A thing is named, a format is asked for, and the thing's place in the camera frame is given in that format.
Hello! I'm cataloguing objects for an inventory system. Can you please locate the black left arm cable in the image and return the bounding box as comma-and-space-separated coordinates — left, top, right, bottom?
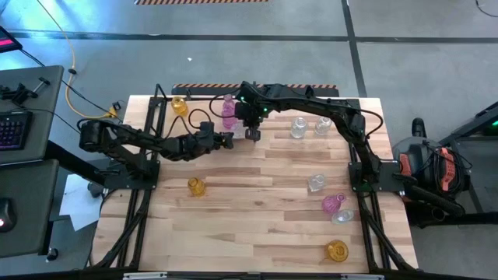
165, 107, 214, 141

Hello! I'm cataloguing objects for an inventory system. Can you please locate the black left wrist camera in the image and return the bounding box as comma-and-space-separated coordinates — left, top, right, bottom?
198, 121, 216, 137

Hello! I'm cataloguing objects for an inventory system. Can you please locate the amber round vase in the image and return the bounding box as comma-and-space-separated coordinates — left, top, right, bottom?
324, 239, 350, 263

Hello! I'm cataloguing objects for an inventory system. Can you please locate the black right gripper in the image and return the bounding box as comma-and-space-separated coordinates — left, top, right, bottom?
235, 101, 269, 144

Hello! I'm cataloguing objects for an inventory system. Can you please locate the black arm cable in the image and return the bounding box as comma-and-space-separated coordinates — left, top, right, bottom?
209, 87, 244, 121
165, 107, 214, 141

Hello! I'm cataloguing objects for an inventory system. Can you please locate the black desk clamp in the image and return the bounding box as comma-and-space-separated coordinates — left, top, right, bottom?
0, 76, 51, 105

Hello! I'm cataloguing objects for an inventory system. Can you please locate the black metal stand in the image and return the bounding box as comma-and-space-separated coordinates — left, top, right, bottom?
437, 100, 498, 149

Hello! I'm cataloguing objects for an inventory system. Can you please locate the clear textured jar vase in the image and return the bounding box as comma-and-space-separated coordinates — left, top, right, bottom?
289, 117, 309, 139

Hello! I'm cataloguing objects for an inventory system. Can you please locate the pink round fluted vase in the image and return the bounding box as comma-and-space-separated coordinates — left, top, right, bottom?
321, 192, 347, 217

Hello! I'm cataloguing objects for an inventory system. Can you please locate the grey desk panel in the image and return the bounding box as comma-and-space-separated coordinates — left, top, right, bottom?
0, 158, 60, 260
0, 65, 65, 166

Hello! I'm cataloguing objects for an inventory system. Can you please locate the pink ringed bottle vase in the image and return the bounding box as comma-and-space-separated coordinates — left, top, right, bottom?
220, 111, 240, 131

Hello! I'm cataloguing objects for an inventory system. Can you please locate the yellow cable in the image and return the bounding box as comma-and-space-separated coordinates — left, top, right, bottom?
36, 0, 119, 120

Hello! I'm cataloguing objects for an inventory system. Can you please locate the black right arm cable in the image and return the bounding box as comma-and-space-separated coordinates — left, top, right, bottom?
209, 87, 244, 121

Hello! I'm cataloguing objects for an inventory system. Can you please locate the small amber ribbed vase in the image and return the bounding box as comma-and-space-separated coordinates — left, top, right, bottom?
171, 96, 189, 117

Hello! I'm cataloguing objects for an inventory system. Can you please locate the black keyboard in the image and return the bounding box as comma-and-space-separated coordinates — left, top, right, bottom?
0, 110, 34, 152

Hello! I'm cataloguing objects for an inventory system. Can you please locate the white paper sheet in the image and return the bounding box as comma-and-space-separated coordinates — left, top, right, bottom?
58, 173, 104, 233

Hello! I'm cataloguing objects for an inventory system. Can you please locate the clear square diamond-cut vase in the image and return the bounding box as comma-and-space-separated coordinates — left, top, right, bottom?
307, 173, 328, 193

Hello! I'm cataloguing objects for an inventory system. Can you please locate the clear round vase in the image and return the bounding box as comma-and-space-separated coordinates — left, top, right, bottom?
331, 208, 356, 226

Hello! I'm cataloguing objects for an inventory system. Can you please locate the white metal bracket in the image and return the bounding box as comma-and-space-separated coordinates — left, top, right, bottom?
340, 273, 386, 280
122, 271, 169, 280

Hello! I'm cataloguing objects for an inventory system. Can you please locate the black computer mouse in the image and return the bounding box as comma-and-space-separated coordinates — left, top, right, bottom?
0, 197, 19, 233

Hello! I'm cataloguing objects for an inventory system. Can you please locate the clear ribbed jar vase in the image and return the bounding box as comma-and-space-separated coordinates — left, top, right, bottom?
314, 114, 333, 136

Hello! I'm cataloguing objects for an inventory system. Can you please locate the wooden shelf black frame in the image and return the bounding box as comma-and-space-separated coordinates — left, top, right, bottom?
149, 83, 258, 145

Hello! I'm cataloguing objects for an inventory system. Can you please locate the large amber ribbed vase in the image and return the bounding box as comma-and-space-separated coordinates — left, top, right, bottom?
187, 177, 207, 198

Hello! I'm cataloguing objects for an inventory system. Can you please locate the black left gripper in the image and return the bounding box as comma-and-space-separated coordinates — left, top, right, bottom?
194, 132, 235, 156

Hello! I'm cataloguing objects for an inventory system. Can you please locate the black orange shop vacuum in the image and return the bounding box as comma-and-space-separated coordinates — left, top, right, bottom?
391, 116, 474, 229

